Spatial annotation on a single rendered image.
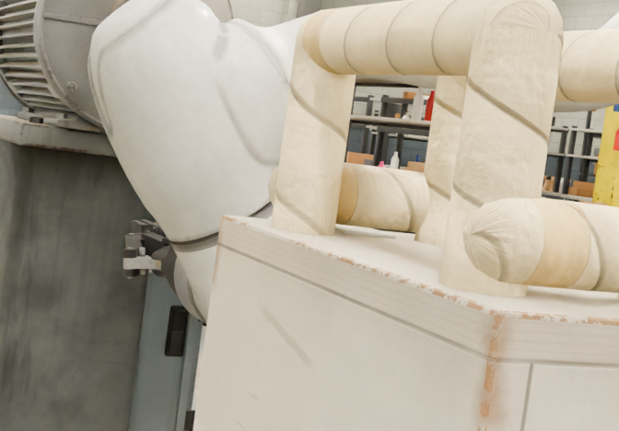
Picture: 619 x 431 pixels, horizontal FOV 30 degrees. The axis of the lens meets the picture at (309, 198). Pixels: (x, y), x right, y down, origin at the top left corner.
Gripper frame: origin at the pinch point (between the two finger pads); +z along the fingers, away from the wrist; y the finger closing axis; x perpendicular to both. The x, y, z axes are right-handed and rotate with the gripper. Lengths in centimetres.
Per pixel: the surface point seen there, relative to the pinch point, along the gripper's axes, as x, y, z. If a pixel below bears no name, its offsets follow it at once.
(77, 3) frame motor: 24.7, 0.3, 27.4
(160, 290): -15, 16, 46
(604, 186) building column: -102, 682, 756
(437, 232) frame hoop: 9, -3, -61
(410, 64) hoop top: 17, -10, -70
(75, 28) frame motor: 21.7, 0.0, 27.3
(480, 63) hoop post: 17, -11, -76
